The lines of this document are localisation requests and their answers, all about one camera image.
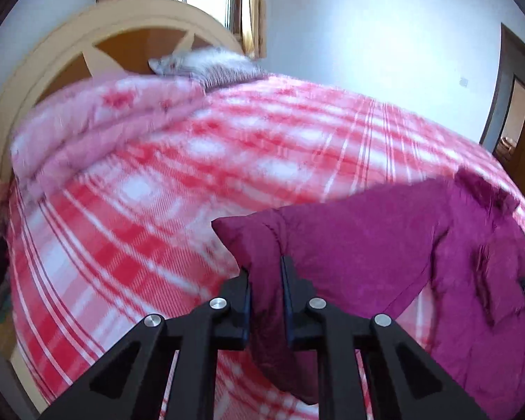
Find pink floral quilt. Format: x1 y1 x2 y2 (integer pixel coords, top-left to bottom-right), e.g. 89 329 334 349
9 74 211 203

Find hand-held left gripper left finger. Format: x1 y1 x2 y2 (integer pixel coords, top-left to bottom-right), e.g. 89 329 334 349
39 268 251 420

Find beige wooden headboard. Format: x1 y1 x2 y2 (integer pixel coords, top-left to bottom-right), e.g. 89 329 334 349
0 0 246 228

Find grey pillow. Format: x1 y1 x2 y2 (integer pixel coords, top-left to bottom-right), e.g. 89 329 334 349
149 47 267 93

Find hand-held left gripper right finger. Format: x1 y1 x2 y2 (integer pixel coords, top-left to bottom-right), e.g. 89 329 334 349
280 255 486 420

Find yellow curtain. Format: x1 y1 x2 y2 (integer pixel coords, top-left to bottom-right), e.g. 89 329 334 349
240 0 268 60

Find red plaid bed sheet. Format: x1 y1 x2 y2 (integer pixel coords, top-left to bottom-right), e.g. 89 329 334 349
6 74 525 420

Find magenta down jacket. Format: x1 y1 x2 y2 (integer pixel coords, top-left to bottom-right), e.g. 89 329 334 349
211 167 525 420

